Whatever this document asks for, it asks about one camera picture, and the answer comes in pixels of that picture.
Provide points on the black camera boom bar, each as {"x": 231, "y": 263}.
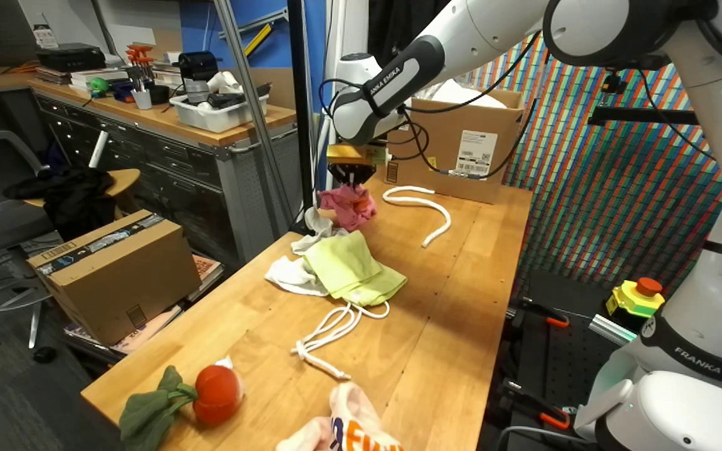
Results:
{"x": 646, "y": 115}

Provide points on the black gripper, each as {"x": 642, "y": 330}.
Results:
{"x": 355, "y": 170}

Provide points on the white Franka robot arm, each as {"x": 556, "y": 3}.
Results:
{"x": 478, "y": 26}

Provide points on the yellow emergency stop button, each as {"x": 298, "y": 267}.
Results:
{"x": 636, "y": 299}

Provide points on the black vertical pole stand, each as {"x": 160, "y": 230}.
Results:
{"x": 300, "y": 101}

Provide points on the pink cloth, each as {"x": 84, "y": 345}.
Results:
{"x": 349, "y": 206}

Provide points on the orange toy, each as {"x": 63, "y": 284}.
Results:
{"x": 138, "y": 54}

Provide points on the white cloth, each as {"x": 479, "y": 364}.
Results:
{"x": 294, "y": 275}

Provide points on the silver metal pole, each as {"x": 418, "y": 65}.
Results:
{"x": 249, "y": 101}

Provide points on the white plastic bin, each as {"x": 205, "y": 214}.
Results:
{"x": 211, "y": 115}

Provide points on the black flat box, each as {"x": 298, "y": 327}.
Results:
{"x": 74, "y": 59}

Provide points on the yellow-green cloth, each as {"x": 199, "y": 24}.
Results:
{"x": 353, "y": 267}

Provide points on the colourful patterned backdrop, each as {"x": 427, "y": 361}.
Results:
{"x": 628, "y": 208}

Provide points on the peach shirt with orange print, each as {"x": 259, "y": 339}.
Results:
{"x": 353, "y": 422}

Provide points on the wooden workbench with grey drawers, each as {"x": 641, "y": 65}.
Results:
{"x": 151, "y": 158}

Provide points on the wooden stool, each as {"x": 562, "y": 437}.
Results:
{"x": 127, "y": 178}

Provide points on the cardboard box with white label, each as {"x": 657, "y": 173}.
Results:
{"x": 438, "y": 140}

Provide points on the yellow wrist camera mount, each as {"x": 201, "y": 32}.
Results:
{"x": 349, "y": 154}

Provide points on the black jacket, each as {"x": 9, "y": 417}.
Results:
{"x": 63, "y": 200}

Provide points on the red radish plush toy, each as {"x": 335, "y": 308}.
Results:
{"x": 215, "y": 394}

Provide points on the cardboard box with printed tape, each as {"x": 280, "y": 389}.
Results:
{"x": 118, "y": 275}

